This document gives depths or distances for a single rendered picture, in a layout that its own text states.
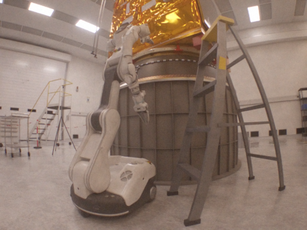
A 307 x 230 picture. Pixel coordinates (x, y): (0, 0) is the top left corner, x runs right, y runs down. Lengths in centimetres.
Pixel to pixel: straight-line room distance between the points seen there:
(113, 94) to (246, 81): 663
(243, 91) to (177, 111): 576
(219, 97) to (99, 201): 97
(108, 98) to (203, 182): 86
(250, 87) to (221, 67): 617
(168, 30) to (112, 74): 125
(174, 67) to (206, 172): 136
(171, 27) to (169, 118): 124
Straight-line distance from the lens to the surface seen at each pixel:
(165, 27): 229
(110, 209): 97
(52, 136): 903
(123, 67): 104
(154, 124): 169
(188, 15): 217
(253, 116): 706
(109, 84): 119
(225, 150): 201
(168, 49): 215
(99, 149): 96
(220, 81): 104
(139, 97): 106
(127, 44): 109
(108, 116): 102
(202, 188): 95
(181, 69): 189
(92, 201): 99
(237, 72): 748
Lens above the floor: 61
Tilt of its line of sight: 6 degrees up
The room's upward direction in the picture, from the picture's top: 1 degrees counter-clockwise
